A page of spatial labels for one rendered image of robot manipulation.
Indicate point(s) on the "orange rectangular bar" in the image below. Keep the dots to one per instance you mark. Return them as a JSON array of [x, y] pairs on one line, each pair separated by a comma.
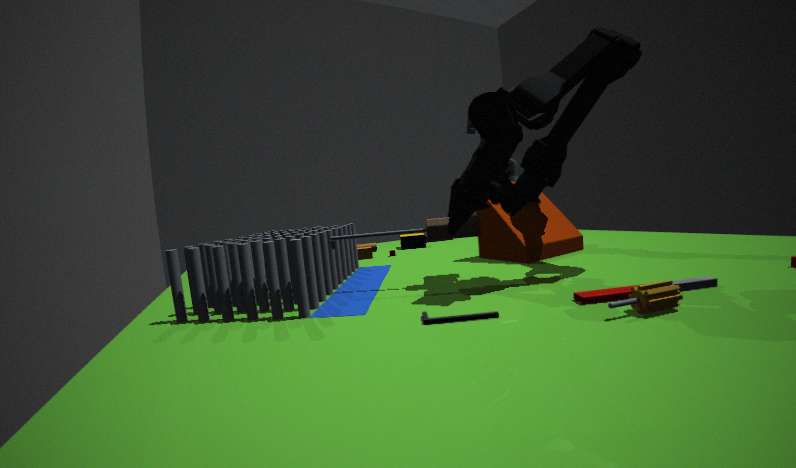
[[364, 253]]

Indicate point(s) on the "blue flat strip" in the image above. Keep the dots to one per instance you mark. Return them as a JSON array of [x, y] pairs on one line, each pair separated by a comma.
[[355, 295]]

